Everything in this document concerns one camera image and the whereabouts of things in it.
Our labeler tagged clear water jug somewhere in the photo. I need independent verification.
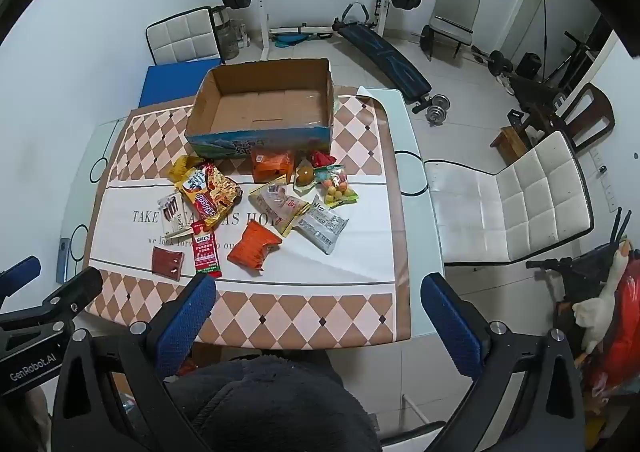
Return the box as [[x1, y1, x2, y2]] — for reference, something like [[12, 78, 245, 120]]
[[212, 4, 241, 60]]

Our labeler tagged dark red flat packet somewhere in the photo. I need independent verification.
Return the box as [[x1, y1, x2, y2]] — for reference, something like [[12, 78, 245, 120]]
[[151, 246, 186, 280]]

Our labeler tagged black scooter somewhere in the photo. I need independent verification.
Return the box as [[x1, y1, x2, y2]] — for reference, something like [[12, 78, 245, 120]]
[[525, 244, 621, 305]]

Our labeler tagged colourful candy bag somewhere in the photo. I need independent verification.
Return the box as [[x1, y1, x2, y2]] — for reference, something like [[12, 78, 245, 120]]
[[314, 164, 360, 208]]

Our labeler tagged white padded chair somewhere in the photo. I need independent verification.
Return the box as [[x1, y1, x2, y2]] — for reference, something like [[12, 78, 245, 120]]
[[422, 130, 595, 267], [145, 6, 223, 67]]

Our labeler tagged long red sachet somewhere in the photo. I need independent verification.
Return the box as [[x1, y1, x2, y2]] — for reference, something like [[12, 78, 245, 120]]
[[190, 219, 223, 279]]

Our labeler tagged black dumbbell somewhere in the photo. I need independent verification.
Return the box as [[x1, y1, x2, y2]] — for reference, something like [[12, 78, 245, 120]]
[[470, 46, 516, 78]]

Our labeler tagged red yellow noodle packet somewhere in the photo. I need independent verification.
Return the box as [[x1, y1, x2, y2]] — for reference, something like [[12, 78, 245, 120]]
[[175, 161, 243, 228]]

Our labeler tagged black sit-up bench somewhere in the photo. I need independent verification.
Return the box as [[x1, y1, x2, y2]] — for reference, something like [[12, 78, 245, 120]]
[[332, 2, 433, 100]]

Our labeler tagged black exercise machine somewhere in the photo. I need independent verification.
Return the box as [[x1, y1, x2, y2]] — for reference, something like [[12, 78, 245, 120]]
[[505, 31, 596, 133]]

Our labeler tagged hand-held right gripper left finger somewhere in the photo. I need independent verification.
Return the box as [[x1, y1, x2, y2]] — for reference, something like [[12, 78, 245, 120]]
[[50, 272, 218, 452]]

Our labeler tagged chrome dumbbell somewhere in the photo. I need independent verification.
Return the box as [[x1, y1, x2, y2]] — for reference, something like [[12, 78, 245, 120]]
[[412, 93, 451, 124]]

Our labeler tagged grey white snack packet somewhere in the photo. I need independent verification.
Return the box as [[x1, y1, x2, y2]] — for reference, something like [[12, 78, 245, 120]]
[[295, 196, 349, 255]]

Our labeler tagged white goose plush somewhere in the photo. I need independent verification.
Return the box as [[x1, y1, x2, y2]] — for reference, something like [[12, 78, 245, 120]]
[[572, 237, 636, 358]]

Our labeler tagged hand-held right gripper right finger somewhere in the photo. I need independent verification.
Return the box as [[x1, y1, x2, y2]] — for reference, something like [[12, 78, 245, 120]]
[[420, 272, 586, 452]]

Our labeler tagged blue pad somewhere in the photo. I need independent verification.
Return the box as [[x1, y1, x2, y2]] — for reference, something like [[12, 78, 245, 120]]
[[138, 59, 223, 108]]

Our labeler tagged white barbell rack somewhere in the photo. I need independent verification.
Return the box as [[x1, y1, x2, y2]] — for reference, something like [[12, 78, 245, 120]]
[[250, 0, 401, 65]]

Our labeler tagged yellow snack packet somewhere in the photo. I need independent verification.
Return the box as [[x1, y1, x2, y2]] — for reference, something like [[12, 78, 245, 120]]
[[166, 155, 206, 188]]

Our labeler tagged beige snack packet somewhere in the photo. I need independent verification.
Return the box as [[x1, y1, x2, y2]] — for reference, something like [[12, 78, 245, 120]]
[[248, 180, 311, 238]]

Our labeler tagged brown wooden chair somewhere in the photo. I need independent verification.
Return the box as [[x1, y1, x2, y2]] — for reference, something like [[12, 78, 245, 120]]
[[550, 82, 616, 153]]

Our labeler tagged cardboard box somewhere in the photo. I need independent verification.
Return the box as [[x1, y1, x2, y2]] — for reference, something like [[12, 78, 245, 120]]
[[184, 58, 335, 160]]

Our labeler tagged braised egg packet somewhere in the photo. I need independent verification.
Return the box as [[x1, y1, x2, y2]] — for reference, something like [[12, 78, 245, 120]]
[[292, 158, 318, 195]]

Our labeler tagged white brown biscuit packet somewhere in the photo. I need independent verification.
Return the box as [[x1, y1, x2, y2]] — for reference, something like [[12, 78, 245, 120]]
[[157, 194, 193, 239]]

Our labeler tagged small wooden stool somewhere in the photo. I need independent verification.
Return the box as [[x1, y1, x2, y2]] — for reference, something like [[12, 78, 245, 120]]
[[490, 124, 531, 165]]

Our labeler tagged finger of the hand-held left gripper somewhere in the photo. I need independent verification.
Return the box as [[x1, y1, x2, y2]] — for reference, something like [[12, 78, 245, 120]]
[[0, 266, 104, 334], [0, 256, 42, 289]]

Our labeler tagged red bag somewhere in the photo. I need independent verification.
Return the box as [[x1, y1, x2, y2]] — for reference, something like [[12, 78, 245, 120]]
[[585, 272, 640, 388]]

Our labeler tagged grey folding chair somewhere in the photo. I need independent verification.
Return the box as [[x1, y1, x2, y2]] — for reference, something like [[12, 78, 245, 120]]
[[420, 0, 482, 60]]

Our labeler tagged orange snack packet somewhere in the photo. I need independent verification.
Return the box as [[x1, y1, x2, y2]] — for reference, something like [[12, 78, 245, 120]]
[[227, 220, 283, 273], [250, 148, 296, 184]]

